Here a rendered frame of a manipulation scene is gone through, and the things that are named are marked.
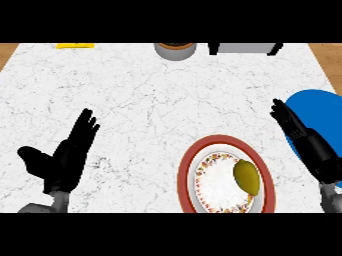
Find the grey pot with brown rim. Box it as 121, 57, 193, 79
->
153, 42, 197, 62

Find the yellow-green lemon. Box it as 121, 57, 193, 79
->
231, 159, 262, 197

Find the yellow flat object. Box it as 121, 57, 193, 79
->
56, 42, 96, 50

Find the blue plate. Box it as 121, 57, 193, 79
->
282, 88, 342, 192

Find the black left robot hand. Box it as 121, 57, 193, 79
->
16, 107, 102, 196

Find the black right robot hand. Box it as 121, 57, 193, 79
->
268, 98, 342, 185

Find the grey and black appliance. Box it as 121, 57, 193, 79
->
206, 42, 285, 57

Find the red-rimmed white plate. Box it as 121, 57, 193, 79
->
175, 134, 277, 214

